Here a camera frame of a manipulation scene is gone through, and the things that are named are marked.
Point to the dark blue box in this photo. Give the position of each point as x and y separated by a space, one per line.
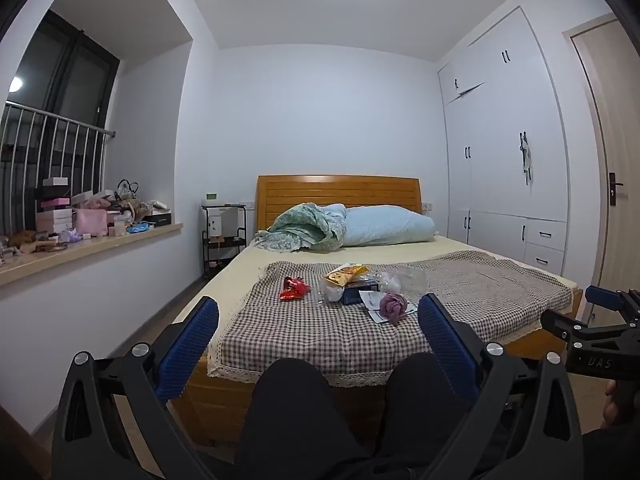
356 294

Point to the grey wardrobe hanging ornament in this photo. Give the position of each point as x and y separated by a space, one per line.
526 157

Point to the black flat box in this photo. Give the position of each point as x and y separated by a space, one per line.
157 218

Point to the dark window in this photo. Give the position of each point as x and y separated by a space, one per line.
65 75

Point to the pink bag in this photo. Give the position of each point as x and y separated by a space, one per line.
91 222

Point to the clear plastic bag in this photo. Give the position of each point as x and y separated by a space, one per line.
382 280

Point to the wooden bed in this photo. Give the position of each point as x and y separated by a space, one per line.
340 192

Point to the person's right hand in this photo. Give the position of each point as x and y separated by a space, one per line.
610 410

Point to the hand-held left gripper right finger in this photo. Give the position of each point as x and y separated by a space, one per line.
445 345

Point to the metal window railing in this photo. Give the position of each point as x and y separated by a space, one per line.
50 120

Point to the yellow snack packet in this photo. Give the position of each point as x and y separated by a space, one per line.
345 275

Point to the small clear plastic bottle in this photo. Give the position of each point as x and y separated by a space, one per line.
327 294

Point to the white built-in wardrobe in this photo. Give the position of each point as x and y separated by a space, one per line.
500 110

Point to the white paper leaflet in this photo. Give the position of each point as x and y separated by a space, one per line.
372 307

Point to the red wrapper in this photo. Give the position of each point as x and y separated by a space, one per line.
295 287

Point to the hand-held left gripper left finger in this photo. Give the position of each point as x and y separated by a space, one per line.
192 345

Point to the green floral quilt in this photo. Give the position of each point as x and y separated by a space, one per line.
305 225

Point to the beige door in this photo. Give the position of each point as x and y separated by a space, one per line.
620 135

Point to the wooden windowsill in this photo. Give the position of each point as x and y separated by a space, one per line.
100 250

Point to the blue packet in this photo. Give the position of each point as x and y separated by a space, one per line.
138 227

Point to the black rack trolley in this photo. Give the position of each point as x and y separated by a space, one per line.
212 255

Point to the checked cloth with lace trim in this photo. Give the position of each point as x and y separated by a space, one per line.
300 330

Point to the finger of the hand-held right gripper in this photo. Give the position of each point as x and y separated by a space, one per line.
557 322
605 297

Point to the purple crumpled cloth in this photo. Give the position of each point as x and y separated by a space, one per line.
392 307

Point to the stack of pink boxes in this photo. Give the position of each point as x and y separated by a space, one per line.
52 212

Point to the beige mattress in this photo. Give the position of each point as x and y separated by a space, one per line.
250 262

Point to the person's right leg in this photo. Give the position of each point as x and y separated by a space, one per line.
425 410

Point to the clear plastic container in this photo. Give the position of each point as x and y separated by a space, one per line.
410 280

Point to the light blue pillow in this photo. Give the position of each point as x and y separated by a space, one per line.
390 225

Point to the white box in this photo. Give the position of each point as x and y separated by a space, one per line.
222 222

